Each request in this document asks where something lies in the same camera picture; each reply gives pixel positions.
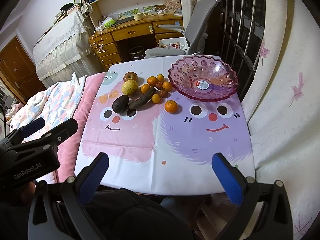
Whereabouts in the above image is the dark avocado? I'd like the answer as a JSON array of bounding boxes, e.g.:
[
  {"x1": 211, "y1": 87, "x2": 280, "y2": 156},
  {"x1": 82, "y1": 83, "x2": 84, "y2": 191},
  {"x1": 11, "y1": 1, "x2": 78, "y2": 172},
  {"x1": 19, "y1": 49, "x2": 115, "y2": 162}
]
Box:
[{"x1": 112, "y1": 95, "x2": 129, "y2": 114}]

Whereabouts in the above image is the overripe dark banana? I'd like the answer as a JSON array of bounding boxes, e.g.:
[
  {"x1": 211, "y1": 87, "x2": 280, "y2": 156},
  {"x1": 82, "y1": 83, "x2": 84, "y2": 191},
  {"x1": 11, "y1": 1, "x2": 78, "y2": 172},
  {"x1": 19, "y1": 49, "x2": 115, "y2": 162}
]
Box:
[{"x1": 129, "y1": 87, "x2": 156, "y2": 110}]

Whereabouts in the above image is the yellow pear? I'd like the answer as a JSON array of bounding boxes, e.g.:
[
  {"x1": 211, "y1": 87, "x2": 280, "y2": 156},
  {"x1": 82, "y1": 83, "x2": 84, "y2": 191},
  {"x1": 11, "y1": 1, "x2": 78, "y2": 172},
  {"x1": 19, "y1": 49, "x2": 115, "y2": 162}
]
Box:
[{"x1": 121, "y1": 80, "x2": 139, "y2": 97}]

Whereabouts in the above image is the large orange tangerine front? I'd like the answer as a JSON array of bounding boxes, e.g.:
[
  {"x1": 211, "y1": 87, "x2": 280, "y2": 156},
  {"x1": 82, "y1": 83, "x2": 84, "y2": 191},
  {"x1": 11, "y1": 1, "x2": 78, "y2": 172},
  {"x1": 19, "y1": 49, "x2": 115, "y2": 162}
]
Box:
[{"x1": 164, "y1": 100, "x2": 178, "y2": 114}]

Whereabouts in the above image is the red apple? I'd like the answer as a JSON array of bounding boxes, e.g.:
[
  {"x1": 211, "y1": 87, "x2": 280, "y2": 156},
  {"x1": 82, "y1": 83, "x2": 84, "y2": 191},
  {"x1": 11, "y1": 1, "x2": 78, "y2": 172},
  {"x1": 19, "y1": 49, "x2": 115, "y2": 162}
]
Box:
[{"x1": 123, "y1": 72, "x2": 138, "y2": 82}]

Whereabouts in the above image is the pink floral bed quilt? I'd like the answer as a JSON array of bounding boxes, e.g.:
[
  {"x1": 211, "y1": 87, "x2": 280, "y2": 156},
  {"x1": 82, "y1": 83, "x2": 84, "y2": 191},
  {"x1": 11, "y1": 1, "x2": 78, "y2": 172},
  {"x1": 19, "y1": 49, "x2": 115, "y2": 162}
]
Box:
[{"x1": 7, "y1": 72, "x2": 106, "y2": 184}]

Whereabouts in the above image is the brown wooden door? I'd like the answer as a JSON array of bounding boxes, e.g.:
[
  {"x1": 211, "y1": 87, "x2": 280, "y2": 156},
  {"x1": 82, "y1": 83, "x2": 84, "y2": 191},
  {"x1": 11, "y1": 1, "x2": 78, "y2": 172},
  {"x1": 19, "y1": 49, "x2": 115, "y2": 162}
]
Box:
[{"x1": 1, "y1": 36, "x2": 46, "y2": 103}]

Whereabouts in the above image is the cartoon printed tablecloth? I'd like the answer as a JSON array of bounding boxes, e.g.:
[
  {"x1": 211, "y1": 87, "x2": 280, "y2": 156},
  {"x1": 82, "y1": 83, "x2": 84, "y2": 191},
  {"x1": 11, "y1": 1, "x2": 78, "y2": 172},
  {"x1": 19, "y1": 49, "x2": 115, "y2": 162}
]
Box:
[{"x1": 75, "y1": 56, "x2": 255, "y2": 196}]

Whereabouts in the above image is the white butterfly curtain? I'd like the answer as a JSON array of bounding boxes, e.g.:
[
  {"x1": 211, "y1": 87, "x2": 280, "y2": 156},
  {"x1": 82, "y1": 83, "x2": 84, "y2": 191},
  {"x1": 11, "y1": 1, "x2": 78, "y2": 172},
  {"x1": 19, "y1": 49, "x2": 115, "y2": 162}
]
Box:
[{"x1": 242, "y1": 0, "x2": 319, "y2": 239}]

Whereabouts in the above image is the white lace covered cabinet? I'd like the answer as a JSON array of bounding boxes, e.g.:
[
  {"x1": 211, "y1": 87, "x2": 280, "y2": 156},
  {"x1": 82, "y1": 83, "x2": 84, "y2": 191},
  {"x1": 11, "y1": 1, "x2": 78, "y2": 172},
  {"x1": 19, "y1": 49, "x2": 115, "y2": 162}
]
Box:
[{"x1": 33, "y1": 10, "x2": 104, "y2": 88}]

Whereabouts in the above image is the brown passion fruit lower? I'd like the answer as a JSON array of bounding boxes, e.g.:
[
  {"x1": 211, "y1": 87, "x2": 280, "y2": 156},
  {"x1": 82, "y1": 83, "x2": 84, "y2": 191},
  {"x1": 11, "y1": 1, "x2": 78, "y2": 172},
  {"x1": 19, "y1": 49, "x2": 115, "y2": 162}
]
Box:
[{"x1": 159, "y1": 89, "x2": 168, "y2": 98}]

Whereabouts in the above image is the pink glass fruit bowl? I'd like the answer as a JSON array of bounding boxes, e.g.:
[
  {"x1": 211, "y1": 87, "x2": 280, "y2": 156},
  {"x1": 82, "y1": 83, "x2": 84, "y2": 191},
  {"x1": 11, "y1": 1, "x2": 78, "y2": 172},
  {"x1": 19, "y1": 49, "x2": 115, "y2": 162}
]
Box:
[{"x1": 168, "y1": 55, "x2": 238, "y2": 102}]

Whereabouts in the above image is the wooden desk with drawers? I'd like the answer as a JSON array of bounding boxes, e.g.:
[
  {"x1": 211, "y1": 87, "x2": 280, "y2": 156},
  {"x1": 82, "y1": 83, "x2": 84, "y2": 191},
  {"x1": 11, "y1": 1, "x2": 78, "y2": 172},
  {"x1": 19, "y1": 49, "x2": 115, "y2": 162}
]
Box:
[{"x1": 88, "y1": 14, "x2": 183, "y2": 70}]

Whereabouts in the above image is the small yellow tangerine top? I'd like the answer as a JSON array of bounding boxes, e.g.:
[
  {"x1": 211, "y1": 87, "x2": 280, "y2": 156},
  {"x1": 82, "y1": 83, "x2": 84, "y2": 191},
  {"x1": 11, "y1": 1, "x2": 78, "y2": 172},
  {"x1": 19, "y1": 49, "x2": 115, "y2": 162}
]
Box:
[{"x1": 157, "y1": 74, "x2": 164, "y2": 82}]

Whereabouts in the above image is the black waste bin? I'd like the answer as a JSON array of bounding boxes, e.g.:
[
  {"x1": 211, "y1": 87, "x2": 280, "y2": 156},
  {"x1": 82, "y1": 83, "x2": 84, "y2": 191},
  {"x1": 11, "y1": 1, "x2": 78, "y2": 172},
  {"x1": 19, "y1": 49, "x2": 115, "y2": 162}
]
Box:
[{"x1": 129, "y1": 46, "x2": 145, "y2": 61}]

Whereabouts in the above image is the green tissue pack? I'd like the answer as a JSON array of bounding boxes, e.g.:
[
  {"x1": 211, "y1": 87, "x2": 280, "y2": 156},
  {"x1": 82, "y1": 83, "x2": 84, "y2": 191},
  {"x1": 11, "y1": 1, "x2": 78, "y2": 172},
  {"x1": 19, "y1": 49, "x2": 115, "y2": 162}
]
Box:
[{"x1": 101, "y1": 16, "x2": 119, "y2": 29}]

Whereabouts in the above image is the white storage box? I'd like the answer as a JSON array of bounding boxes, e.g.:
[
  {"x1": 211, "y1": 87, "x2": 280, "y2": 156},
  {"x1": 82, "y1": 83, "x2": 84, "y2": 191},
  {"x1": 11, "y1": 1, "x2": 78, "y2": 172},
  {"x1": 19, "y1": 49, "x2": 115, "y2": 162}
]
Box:
[{"x1": 158, "y1": 37, "x2": 189, "y2": 54}]

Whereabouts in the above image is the metal window grille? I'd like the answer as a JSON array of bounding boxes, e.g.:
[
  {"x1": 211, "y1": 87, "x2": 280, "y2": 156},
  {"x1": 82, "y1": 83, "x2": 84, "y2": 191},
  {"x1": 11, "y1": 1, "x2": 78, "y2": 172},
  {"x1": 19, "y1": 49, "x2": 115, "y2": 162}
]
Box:
[{"x1": 212, "y1": 0, "x2": 266, "y2": 100}]

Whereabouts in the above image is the grey office chair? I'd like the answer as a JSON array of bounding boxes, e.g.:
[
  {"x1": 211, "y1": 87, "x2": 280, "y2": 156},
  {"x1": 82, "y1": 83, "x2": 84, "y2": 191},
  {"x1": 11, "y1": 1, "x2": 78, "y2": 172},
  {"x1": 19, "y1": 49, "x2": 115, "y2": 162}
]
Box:
[{"x1": 145, "y1": 0, "x2": 221, "y2": 59}]

